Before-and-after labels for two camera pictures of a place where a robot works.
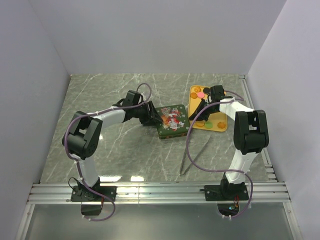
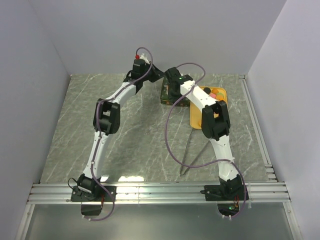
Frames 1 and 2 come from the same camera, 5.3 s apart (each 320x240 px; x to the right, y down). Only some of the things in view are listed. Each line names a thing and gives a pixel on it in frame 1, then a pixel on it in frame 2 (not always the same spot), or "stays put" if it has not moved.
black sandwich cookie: [206, 90] stays put
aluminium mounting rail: [257, 193] stays put
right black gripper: [198, 110] → [173, 98]
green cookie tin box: [162, 137] → [165, 98]
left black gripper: [151, 116] → [157, 73]
